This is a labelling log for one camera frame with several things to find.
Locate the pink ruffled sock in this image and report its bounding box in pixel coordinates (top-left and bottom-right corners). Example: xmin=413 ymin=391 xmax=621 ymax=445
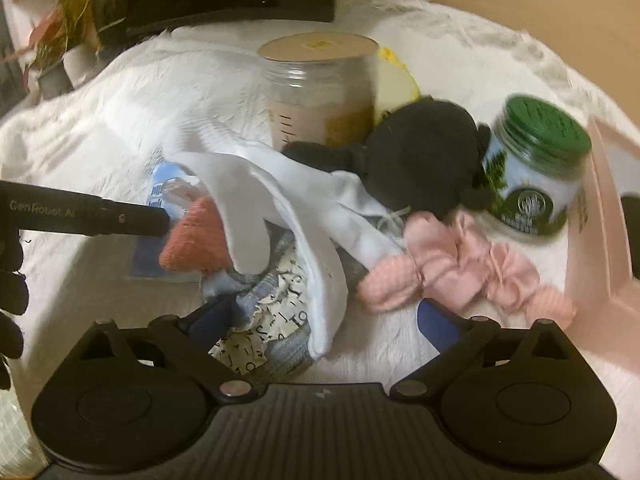
xmin=357 ymin=211 xmax=577 ymax=330

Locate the white sock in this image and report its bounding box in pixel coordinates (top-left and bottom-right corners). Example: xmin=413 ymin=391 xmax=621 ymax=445
xmin=163 ymin=138 xmax=401 ymax=360

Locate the black plush toy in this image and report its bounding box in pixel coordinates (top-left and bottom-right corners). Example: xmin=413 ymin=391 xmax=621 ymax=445
xmin=282 ymin=96 xmax=494 ymax=220

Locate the yellow rimmed round pouch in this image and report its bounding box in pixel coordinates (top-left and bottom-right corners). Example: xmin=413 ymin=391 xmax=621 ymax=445
xmin=374 ymin=47 xmax=421 ymax=125

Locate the black gloved hand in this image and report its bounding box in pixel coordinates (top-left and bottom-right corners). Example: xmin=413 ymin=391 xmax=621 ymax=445
xmin=0 ymin=226 xmax=29 ymax=390

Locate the letter print grey cloth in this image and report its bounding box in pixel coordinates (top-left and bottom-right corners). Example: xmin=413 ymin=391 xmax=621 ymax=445
xmin=201 ymin=224 xmax=312 ymax=386

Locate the coral knitted sock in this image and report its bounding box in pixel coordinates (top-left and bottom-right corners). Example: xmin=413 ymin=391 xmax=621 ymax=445
xmin=158 ymin=197 xmax=233 ymax=275

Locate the blue printed packet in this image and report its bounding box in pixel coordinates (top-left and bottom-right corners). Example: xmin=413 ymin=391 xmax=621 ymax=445
xmin=129 ymin=162 xmax=201 ymax=283

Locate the white textured table cloth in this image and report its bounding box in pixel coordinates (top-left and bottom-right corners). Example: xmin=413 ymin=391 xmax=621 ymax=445
xmin=1 ymin=0 xmax=639 ymax=477

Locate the pink cardboard box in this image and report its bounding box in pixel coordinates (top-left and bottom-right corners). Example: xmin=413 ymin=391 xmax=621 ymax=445
xmin=565 ymin=117 xmax=639 ymax=374

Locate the potted plant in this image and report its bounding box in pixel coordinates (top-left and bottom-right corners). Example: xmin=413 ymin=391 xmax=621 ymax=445
xmin=1 ymin=0 xmax=99 ymax=100

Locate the green lid jar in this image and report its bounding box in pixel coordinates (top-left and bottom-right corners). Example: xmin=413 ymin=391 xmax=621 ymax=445
xmin=483 ymin=94 xmax=592 ymax=237

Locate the clear jar tan lid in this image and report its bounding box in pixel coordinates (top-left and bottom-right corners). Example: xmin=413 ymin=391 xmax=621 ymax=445
xmin=257 ymin=32 xmax=378 ymax=151

